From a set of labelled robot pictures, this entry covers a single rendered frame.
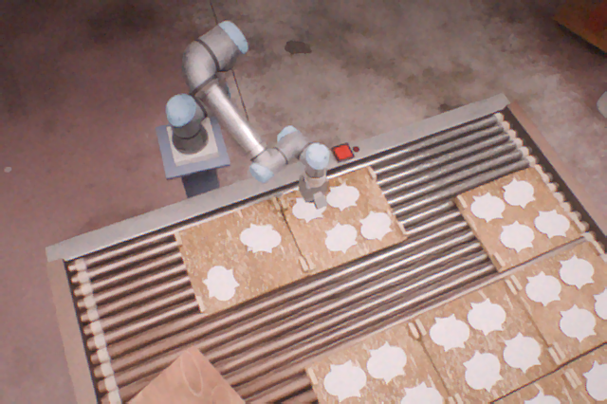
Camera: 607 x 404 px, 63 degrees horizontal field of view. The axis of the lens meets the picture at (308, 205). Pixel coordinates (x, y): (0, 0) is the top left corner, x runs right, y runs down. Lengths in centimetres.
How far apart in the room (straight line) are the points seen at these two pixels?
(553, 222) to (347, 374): 104
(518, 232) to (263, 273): 102
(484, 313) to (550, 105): 232
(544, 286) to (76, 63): 319
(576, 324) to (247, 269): 122
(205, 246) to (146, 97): 183
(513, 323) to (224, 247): 110
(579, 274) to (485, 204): 43
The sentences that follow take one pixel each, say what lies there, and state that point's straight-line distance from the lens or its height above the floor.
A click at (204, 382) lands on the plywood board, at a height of 104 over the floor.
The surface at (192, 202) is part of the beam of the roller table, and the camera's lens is 201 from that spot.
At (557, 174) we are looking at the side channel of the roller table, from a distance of 237.
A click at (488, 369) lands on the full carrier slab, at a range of 190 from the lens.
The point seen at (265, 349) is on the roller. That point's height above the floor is 92.
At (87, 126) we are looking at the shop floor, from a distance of 350.
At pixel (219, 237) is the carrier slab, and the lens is 191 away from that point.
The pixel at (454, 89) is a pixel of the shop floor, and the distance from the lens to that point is 378.
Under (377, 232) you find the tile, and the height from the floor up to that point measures 95.
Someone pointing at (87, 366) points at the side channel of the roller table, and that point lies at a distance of 184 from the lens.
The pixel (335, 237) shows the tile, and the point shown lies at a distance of 190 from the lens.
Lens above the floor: 267
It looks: 62 degrees down
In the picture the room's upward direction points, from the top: 9 degrees clockwise
